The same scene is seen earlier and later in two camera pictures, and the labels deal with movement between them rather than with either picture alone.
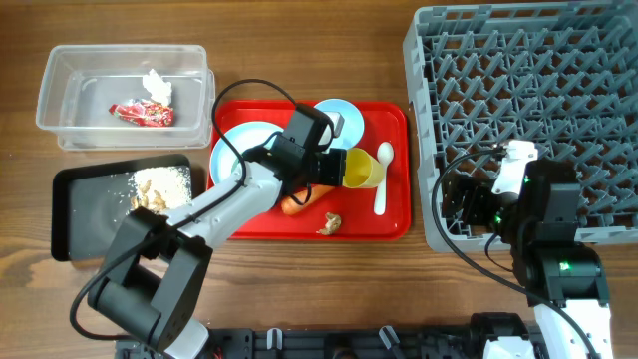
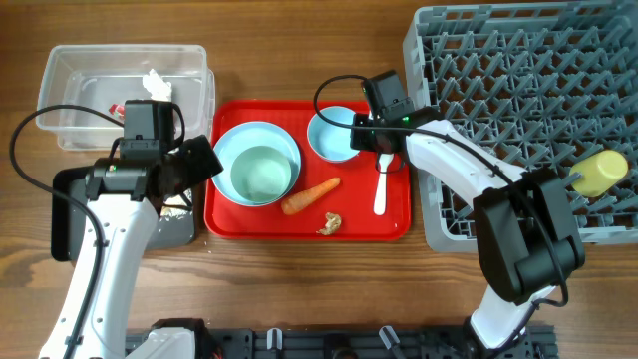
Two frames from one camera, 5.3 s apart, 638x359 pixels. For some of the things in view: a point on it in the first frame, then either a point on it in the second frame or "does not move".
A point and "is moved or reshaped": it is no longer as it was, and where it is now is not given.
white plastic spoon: x=385 y=155 does not move
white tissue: x=159 y=89 does not move
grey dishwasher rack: x=562 y=75 does not move
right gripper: x=478 y=191 -> x=359 y=139
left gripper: x=340 y=173 -> x=204 y=159
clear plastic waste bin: x=127 y=97 does not move
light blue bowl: x=353 y=124 is moved or reshaped
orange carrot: x=291 y=206 does not move
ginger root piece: x=332 y=223 does not move
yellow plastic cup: x=362 y=170 -> x=601 y=170
